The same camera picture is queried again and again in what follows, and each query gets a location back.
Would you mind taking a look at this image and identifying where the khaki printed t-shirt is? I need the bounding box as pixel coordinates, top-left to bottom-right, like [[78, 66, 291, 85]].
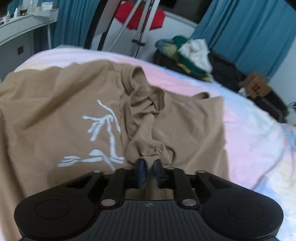
[[0, 60, 232, 241]]

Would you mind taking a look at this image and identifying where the pastel tie-dye bed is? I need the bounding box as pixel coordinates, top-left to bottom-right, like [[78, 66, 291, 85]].
[[14, 45, 296, 241]]

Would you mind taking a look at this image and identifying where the blue curtain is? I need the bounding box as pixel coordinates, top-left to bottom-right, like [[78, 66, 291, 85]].
[[190, 0, 296, 86], [53, 0, 100, 50]]

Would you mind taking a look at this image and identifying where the black chair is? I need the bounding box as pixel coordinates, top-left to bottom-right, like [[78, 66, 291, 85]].
[[84, 0, 121, 50]]

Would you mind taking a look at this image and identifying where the white grey vanity desk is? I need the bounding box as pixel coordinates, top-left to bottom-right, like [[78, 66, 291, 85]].
[[0, 8, 60, 82]]

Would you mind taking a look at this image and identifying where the black garment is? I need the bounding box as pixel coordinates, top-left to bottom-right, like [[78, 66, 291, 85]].
[[208, 52, 248, 91]]

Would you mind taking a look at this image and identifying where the light blue garment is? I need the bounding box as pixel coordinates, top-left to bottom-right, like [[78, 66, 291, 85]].
[[155, 38, 176, 51]]

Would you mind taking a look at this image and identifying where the brown paper bag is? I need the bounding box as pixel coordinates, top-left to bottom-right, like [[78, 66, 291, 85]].
[[240, 72, 272, 100]]

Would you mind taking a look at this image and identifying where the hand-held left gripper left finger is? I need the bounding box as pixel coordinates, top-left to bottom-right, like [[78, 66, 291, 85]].
[[65, 159, 148, 208]]

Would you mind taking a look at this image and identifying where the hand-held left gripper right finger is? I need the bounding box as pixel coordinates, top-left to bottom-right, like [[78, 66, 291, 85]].
[[151, 160, 232, 208]]

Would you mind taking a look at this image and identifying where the red garment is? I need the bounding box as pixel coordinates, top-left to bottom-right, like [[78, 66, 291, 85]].
[[115, 1, 166, 31]]

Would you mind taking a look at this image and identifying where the white garment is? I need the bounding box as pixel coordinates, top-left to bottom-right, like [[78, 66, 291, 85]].
[[179, 39, 213, 73]]

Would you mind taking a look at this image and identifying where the garment steamer stand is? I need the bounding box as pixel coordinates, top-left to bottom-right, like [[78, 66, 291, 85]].
[[107, 0, 160, 59]]

